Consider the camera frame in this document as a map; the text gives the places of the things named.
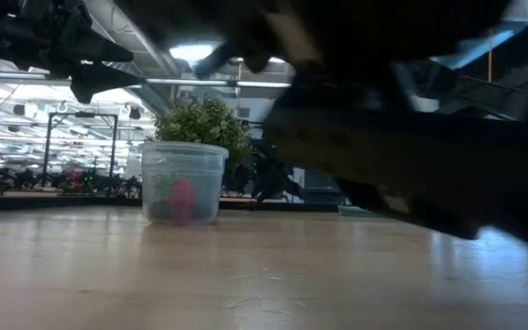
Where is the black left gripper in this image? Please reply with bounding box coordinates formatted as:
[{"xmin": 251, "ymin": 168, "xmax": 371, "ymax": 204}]
[{"xmin": 11, "ymin": 0, "xmax": 141, "ymax": 105}]

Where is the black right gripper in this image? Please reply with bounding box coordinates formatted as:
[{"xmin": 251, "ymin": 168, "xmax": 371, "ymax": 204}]
[{"xmin": 262, "ymin": 103, "xmax": 528, "ymax": 258}]

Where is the folded teal cloth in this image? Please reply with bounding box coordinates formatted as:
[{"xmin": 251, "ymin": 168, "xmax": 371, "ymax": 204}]
[{"xmin": 336, "ymin": 203, "xmax": 380, "ymax": 217}]

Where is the black background cabinet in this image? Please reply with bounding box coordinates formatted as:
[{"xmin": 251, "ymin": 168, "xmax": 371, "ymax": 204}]
[{"xmin": 300, "ymin": 169, "xmax": 341, "ymax": 205}]

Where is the long ceiling light bar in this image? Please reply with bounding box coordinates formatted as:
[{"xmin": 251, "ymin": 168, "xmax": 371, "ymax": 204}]
[{"xmin": 0, "ymin": 71, "xmax": 292, "ymax": 90}]

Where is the small green potted plant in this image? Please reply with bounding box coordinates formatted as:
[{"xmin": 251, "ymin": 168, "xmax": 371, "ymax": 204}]
[{"xmin": 152, "ymin": 93, "xmax": 255, "ymax": 173}]

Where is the clear round plastic container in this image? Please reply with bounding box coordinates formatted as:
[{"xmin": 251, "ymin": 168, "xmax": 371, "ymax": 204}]
[{"xmin": 137, "ymin": 140, "xmax": 230, "ymax": 226}]

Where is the black background frame stand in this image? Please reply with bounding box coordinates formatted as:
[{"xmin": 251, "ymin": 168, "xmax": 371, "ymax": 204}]
[{"xmin": 41, "ymin": 112, "xmax": 119, "ymax": 189}]

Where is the black aluminium table frame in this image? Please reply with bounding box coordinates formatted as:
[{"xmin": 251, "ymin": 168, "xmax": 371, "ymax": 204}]
[{"xmin": 0, "ymin": 192, "xmax": 352, "ymax": 215}]

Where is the silver ventilation duct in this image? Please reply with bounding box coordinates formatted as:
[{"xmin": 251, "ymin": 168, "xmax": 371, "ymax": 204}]
[{"xmin": 431, "ymin": 0, "xmax": 528, "ymax": 71}]

